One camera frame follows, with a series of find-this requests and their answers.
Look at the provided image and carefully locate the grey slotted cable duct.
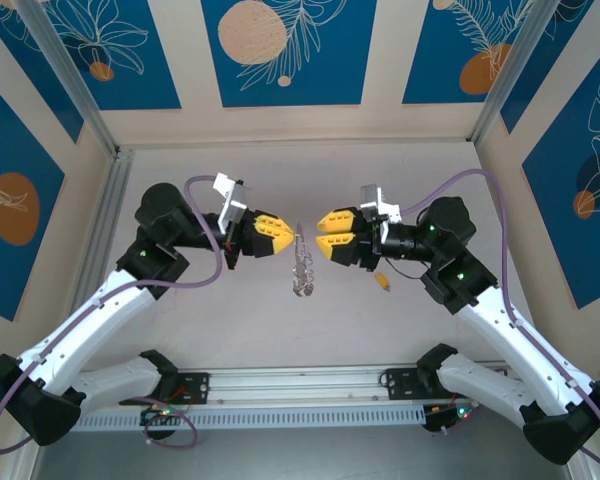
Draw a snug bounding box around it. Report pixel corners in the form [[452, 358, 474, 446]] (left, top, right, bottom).
[[72, 404, 429, 431]]

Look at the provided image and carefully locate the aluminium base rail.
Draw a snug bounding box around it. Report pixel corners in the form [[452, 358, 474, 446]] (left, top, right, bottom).
[[177, 367, 431, 406]]

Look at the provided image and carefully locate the blue floral wall poster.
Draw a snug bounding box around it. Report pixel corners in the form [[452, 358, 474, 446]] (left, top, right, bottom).
[[402, 0, 551, 106], [499, 0, 599, 135], [522, 32, 600, 311], [0, 69, 66, 322], [49, 0, 182, 111], [201, 0, 379, 109], [0, 0, 86, 146]]

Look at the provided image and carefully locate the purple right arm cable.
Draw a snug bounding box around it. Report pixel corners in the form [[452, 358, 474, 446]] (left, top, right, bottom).
[[402, 168, 600, 474]]

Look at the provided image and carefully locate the aluminium frame post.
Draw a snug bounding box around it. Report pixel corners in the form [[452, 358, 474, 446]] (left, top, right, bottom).
[[17, 0, 121, 156], [469, 0, 564, 144]]

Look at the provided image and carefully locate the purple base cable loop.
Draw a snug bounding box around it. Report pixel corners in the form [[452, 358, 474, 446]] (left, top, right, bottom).
[[142, 396, 200, 449]]

